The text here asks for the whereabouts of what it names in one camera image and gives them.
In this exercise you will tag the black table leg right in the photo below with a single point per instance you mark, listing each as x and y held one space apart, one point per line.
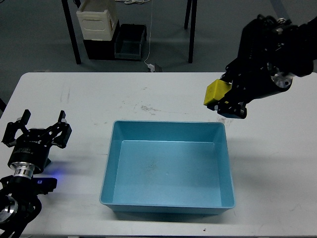
192 22

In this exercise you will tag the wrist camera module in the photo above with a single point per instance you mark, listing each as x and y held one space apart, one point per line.
232 110
44 185

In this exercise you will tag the blue plastic tray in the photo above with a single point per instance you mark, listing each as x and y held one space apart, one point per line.
168 167

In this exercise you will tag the cream plastic crate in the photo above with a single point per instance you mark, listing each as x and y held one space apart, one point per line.
97 19

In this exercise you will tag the white power adapter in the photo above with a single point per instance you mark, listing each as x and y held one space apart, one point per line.
151 68

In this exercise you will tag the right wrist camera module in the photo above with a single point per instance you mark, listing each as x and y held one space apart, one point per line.
232 110

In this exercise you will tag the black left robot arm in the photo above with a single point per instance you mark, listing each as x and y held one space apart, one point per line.
19 202

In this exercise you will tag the dark grey storage bin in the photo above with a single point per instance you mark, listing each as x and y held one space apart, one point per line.
130 41

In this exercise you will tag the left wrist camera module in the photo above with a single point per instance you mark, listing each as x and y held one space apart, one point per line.
44 185

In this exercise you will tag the yellow block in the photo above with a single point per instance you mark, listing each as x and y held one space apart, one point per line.
216 91

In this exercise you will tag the black table leg far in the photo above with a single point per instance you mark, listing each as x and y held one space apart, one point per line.
187 13

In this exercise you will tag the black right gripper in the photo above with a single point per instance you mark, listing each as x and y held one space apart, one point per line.
249 80

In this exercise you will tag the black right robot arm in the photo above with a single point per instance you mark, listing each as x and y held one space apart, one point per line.
271 53

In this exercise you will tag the black table leg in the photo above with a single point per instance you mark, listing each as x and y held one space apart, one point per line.
187 13
192 22
71 31

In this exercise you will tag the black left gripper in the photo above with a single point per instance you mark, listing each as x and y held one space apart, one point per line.
33 146

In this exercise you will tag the black table leg left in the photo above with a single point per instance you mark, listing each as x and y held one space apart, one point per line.
71 31

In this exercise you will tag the black crate under cream crate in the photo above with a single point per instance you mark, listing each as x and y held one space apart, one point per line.
102 50

